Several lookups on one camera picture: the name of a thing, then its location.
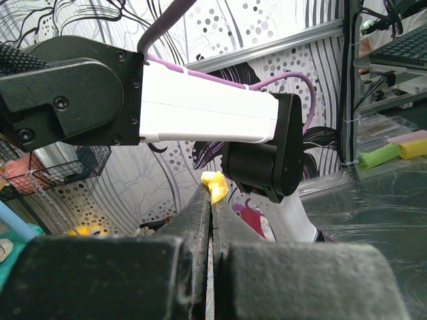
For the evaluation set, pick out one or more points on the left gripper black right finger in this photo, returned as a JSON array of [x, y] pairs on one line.
[[259, 279]]

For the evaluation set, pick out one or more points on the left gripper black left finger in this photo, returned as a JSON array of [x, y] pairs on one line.
[[160, 276]]

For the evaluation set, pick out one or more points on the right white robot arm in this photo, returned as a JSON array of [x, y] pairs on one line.
[[81, 92]]

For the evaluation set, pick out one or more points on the green trash bag roll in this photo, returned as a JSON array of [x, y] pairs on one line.
[[378, 156]]

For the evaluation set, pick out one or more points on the yellow trash bag roll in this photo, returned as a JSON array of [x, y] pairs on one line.
[[413, 149]]

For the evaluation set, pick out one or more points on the pink trash bag roll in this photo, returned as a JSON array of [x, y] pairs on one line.
[[420, 134]]

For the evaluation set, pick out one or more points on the yellow duck plush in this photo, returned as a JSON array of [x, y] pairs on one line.
[[87, 230]]

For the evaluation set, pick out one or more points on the teal folded cloth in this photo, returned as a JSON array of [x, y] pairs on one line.
[[18, 246]]

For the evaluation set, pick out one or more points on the silver pouch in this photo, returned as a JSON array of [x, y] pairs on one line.
[[55, 154]]

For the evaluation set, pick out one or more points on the blue lint roller mop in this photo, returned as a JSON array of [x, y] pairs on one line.
[[15, 223]]

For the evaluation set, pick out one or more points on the pink plush toy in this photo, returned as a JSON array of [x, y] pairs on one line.
[[15, 173]]

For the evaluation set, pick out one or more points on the black keyboard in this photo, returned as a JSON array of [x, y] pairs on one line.
[[407, 51]]

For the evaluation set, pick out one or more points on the black wire basket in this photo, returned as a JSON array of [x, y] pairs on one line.
[[91, 162]]

